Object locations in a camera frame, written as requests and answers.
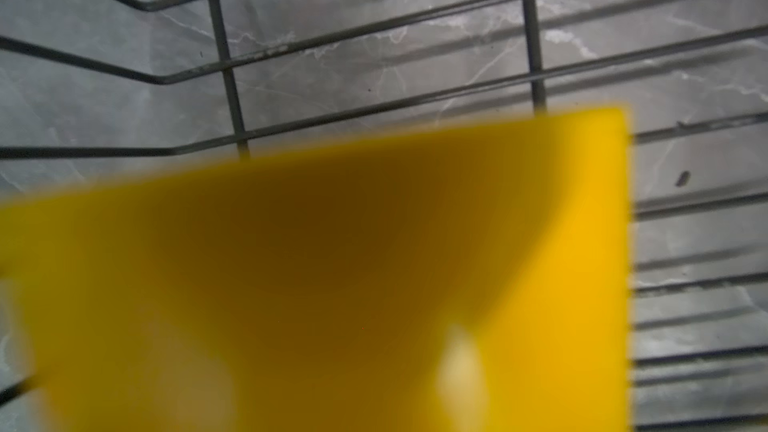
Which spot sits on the yellow plastic cup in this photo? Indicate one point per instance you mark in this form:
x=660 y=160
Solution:
x=468 y=278

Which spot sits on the black wire dish rack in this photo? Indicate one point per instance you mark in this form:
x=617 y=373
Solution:
x=694 y=73

